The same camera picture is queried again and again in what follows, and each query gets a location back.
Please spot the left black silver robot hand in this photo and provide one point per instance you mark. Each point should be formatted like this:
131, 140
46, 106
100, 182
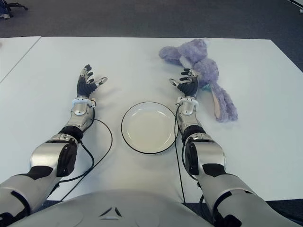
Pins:
84, 86

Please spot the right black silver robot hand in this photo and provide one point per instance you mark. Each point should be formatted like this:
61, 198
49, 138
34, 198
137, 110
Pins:
189, 87

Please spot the purple plush bunny doll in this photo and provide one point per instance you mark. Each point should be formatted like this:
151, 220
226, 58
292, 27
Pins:
203, 66

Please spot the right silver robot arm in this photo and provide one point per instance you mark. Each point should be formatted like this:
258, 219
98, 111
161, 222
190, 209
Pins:
213, 151

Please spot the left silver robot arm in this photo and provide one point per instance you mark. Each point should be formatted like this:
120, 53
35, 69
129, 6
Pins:
45, 153

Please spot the white plate with black rim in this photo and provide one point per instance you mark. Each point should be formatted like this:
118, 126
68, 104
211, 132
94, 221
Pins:
149, 127

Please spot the black office chair base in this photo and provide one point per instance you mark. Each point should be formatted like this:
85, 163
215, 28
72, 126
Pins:
20, 6

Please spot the white sneaker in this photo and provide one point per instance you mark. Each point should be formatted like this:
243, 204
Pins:
4, 16

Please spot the grey robot torso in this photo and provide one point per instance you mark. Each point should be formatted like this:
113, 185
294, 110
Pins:
113, 208

